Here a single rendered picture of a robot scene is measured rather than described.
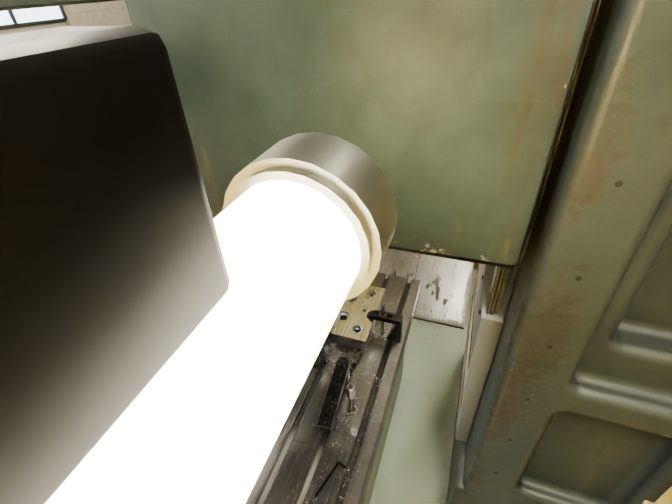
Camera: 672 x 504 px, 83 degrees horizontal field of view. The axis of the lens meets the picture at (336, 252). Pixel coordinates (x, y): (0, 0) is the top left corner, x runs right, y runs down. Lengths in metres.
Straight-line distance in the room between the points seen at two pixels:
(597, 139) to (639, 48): 0.10
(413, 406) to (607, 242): 1.18
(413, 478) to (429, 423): 0.22
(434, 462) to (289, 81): 1.33
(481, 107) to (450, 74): 0.06
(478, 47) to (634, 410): 0.68
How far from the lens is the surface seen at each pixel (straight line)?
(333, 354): 1.45
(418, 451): 1.58
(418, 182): 0.62
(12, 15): 5.88
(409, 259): 2.11
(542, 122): 0.58
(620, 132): 0.58
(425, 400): 1.69
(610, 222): 0.63
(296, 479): 1.24
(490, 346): 0.95
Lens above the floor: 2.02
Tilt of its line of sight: 36 degrees down
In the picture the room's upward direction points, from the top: 3 degrees counter-clockwise
